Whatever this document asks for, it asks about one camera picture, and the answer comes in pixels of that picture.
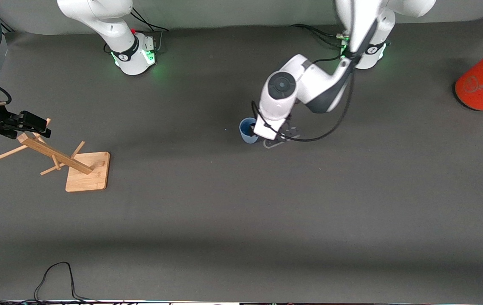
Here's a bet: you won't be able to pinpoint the light blue cup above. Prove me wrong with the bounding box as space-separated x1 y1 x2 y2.
239 117 264 144

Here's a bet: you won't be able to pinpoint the wooden cup rack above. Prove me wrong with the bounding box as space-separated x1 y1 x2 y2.
0 118 111 193

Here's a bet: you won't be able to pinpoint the dark grey table cloth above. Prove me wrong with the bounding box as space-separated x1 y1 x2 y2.
0 17 483 304

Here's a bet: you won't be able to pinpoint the black left arm base cables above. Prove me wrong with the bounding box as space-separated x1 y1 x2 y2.
290 8 365 50

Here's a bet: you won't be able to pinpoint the black arm base cables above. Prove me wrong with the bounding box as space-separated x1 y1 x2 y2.
290 8 365 50
130 6 171 54

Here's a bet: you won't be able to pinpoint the black right arm base cables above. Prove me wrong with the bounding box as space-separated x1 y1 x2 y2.
130 6 171 54

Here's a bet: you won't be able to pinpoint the black looped cable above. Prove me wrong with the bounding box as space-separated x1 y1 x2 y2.
34 261 98 304

